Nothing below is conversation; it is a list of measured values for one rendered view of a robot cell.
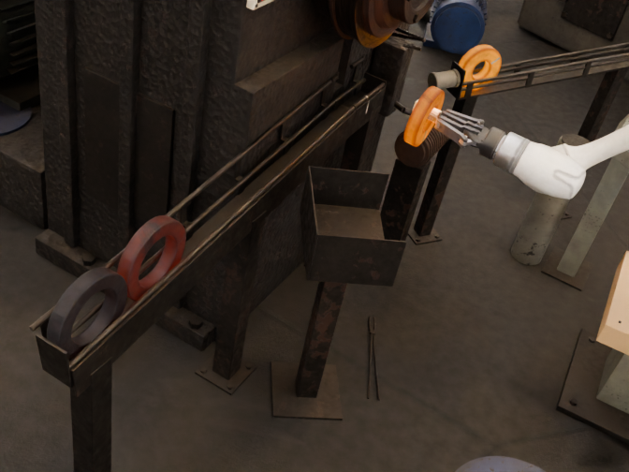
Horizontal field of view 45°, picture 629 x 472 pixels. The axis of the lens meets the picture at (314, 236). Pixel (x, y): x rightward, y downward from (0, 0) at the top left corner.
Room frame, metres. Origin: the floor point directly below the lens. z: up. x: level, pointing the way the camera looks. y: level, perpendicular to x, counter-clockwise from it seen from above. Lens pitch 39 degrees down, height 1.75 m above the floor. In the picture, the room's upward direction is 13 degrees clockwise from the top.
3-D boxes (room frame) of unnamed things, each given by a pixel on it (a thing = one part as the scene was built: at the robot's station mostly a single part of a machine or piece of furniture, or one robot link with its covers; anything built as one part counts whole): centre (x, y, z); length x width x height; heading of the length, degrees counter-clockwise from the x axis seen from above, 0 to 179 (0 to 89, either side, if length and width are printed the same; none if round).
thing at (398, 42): (2.21, -0.11, 0.68); 0.11 x 0.08 x 0.24; 67
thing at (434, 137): (2.24, -0.29, 0.27); 0.22 x 0.13 x 0.53; 157
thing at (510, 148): (1.64, -0.42, 0.83); 0.09 x 0.06 x 0.09; 158
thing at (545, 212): (2.36, -0.81, 0.26); 0.12 x 0.12 x 0.52
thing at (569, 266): (2.33, -0.97, 0.31); 0.24 x 0.16 x 0.62; 157
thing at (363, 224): (1.45, -0.08, 0.36); 0.26 x 0.20 x 0.72; 12
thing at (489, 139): (1.66, -0.35, 0.83); 0.09 x 0.08 x 0.07; 68
